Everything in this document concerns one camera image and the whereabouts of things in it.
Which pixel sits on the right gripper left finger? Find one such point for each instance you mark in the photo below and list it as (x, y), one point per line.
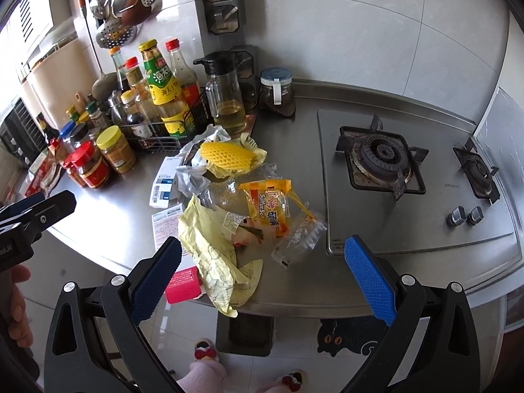
(95, 343)

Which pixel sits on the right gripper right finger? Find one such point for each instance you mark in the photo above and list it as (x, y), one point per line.
(448, 356)

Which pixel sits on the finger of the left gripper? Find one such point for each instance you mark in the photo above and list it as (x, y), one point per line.
(19, 207)
(43, 215)

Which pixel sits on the red white carton box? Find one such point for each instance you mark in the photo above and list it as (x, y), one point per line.
(184, 285)

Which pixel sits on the yellow paper bag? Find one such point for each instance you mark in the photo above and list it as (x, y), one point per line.
(209, 236)

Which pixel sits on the clear plastic bag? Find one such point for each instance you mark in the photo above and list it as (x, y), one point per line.
(304, 234)

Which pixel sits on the orange snack wrapper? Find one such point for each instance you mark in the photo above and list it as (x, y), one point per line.
(268, 204)

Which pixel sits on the metal trash bin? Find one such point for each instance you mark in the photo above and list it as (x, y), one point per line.
(247, 335)

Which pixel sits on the person's left hand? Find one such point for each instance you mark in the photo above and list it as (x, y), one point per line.
(19, 329)

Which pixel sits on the red-lid chili sauce jar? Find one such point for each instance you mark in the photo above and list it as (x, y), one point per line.
(91, 165)

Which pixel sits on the black cat floor mat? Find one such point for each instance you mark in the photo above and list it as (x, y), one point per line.
(359, 335)

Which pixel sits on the yellow-lid peanut butter jar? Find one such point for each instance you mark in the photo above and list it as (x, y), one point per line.
(116, 149)

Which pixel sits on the left slipper with red bow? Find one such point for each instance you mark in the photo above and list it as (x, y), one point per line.
(205, 350)

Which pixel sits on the slipper with red bow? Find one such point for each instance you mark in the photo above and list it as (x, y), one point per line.
(205, 350)
(293, 381)

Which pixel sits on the white blue paper box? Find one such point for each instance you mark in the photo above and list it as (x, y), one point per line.
(164, 191)

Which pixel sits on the printed paper receipt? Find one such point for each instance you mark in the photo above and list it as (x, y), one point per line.
(165, 224)

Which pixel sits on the right slipper with red bow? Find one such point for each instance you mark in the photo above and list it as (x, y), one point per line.
(293, 381)

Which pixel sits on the pink right trouser leg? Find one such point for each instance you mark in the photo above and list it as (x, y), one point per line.
(274, 387)

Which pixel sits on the gas stove top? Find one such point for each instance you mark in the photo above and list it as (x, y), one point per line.
(405, 188)

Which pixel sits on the large yellow-label sauce bottle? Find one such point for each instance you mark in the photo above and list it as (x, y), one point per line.
(165, 90)

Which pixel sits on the slotted metal ladle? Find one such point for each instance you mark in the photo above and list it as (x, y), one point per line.
(113, 33)

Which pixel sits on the red-cap vinegar bottle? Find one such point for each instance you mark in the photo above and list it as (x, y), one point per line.
(188, 81)

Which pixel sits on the yellow foam fruit net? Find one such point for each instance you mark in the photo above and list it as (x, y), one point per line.
(230, 157)

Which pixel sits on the glass oil dispenser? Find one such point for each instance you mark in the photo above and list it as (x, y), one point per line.
(223, 91)

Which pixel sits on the blue-lid glass jar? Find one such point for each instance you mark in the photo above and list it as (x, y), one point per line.
(276, 93)

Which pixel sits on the black wire condiment rack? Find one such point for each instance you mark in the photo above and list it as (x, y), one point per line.
(161, 137)

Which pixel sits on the wall-mounted spice box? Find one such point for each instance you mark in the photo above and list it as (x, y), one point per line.
(224, 16)

